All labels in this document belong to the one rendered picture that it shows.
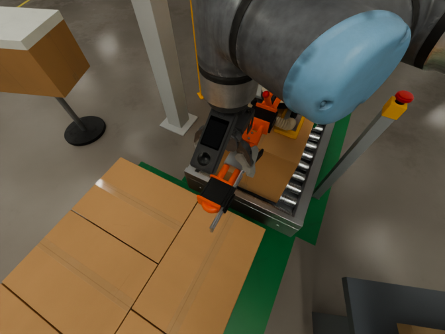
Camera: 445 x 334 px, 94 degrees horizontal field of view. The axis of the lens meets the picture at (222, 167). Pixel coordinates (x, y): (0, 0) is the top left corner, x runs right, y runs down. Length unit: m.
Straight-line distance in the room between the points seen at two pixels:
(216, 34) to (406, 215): 2.17
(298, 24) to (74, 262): 1.28
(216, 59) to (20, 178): 2.44
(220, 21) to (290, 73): 0.10
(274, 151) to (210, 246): 0.57
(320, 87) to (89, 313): 1.20
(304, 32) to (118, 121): 2.44
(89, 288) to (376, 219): 1.99
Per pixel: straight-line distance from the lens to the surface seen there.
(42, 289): 1.37
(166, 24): 1.78
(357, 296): 1.02
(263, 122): 0.76
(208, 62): 0.29
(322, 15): 0.20
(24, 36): 1.83
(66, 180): 2.33
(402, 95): 1.24
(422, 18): 0.28
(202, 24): 0.27
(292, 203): 1.25
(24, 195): 2.48
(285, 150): 0.90
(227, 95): 0.31
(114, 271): 1.22
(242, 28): 0.23
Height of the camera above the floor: 1.64
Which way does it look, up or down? 58 degrees down
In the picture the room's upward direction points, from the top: straight up
